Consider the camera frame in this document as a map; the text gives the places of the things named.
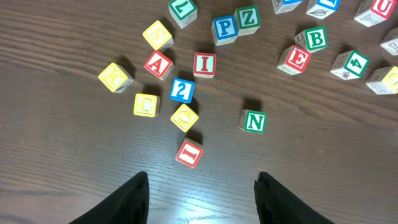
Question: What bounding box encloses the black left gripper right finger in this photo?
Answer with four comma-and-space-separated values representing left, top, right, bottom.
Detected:
254, 172, 333, 224

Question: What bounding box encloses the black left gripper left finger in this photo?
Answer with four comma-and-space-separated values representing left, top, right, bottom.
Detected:
70, 171, 150, 224

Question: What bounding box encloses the green N block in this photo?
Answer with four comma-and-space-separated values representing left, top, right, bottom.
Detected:
239, 110, 267, 134

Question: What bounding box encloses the red E block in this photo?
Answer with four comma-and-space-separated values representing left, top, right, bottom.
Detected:
277, 45, 312, 76

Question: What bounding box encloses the red U block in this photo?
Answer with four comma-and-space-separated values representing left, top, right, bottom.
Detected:
354, 0, 397, 27

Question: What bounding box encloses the red I block lower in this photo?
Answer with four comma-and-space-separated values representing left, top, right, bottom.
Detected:
175, 138, 203, 169

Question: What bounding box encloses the red i block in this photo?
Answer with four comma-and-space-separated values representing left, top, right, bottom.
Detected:
175, 138, 203, 169
193, 52, 216, 78

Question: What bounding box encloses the yellow C block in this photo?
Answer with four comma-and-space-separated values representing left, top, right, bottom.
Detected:
133, 93, 160, 118

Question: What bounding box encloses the yellow O block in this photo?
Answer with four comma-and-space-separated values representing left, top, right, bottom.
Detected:
170, 103, 199, 133

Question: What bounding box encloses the blue 2 block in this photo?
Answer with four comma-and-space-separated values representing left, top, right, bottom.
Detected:
170, 78, 195, 103

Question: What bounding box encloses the yellow K block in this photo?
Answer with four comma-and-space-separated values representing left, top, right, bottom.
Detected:
98, 62, 134, 93

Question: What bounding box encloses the red A block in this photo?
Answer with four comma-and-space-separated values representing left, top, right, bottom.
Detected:
144, 50, 174, 80

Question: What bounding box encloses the red I block upper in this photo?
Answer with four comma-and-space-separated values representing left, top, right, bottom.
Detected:
193, 52, 216, 78

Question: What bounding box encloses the green 4 block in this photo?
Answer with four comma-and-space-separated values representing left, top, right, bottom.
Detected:
330, 50, 370, 80

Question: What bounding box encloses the yellow block near 4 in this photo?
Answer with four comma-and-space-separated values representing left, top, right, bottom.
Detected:
366, 66, 397, 95

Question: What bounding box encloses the green B block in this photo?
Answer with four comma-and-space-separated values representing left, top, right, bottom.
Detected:
294, 26, 328, 54

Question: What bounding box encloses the yellow S block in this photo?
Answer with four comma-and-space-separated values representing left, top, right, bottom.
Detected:
142, 21, 174, 52

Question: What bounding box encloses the blue P block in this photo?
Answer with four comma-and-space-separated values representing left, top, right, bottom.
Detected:
211, 15, 238, 46

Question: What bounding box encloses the green Z block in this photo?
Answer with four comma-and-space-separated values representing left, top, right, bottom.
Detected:
234, 5, 261, 36

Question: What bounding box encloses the wooden block right edge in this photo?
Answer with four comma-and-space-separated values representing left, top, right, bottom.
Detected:
380, 27, 398, 56

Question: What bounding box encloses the blue L block left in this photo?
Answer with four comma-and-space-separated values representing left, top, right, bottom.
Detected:
271, 0, 303, 14

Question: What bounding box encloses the blue l block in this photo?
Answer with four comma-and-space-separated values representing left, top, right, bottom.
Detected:
306, 0, 340, 19
271, 0, 303, 14

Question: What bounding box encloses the green 7 block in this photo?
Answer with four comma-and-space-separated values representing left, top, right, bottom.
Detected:
168, 0, 198, 29

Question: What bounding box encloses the blue L block right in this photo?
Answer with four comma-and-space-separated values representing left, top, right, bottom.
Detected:
306, 0, 340, 19

